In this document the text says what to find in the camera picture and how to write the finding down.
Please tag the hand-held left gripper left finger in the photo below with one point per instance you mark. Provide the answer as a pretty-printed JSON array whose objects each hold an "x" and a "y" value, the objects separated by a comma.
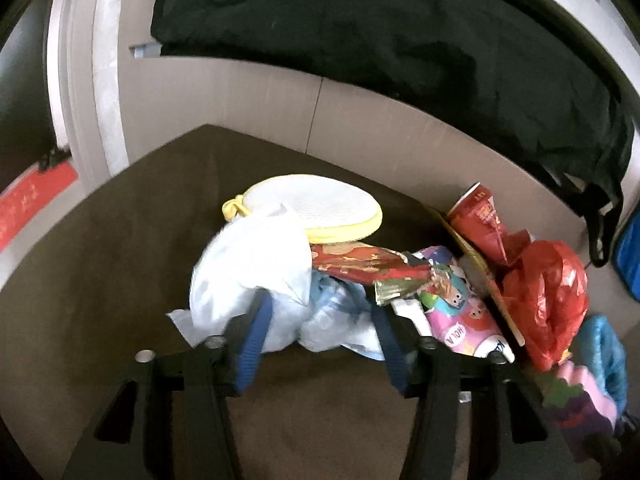
[{"x": 252, "y": 345}]

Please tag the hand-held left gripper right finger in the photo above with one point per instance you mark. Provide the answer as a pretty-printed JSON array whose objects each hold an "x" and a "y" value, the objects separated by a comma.
[{"x": 387, "y": 355}]

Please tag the light blue plastic bag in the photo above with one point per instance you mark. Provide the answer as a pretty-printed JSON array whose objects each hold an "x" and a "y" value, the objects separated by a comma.
[{"x": 335, "y": 320}]

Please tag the white tissue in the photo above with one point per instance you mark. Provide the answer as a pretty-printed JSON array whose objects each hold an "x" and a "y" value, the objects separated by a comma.
[{"x": 250, "y": 265}]

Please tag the pink cartoon packet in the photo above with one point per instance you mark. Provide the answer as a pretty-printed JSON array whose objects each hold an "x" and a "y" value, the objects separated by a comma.
[{"x": 455, "y": 310}]

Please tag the red snack wrapper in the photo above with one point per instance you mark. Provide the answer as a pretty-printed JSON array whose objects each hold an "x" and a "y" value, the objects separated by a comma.
[{"x": 360, "y": 262}]

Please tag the yellow-rimmed white mesh pouch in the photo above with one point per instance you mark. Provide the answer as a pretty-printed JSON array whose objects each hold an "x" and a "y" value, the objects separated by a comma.
[{"x": 310, "y": 202}]

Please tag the red paper cup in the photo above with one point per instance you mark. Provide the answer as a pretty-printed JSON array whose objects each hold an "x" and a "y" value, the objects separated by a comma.
[{"x": 480, "y": 220}]

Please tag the red plastic bag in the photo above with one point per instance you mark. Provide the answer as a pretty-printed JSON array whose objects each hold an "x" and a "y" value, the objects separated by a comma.
[{"x": 545, "y": 295}]

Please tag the pink and purple packet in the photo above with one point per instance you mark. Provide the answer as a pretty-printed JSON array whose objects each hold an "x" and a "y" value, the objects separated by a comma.
[{"x": 575, "y": 400}]

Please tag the cardboard box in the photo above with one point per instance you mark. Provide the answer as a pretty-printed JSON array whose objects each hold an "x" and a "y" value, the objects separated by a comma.
[{"x": 250, "y": 95}]

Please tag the blue cloth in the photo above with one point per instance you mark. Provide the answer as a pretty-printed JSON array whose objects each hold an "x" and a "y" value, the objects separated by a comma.
[{"x": 629, "y": 260}]

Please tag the red banner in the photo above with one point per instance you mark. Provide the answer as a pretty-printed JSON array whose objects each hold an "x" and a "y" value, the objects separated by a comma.
[{"x": 30, "y": 200}]

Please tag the black cloth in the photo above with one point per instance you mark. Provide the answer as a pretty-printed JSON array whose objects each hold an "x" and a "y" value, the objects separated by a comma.
[{"x": 350, "y": 35}]

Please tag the dark door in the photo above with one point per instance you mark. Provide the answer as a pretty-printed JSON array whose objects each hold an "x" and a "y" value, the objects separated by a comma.
[{"x": 20, "y": 85}]

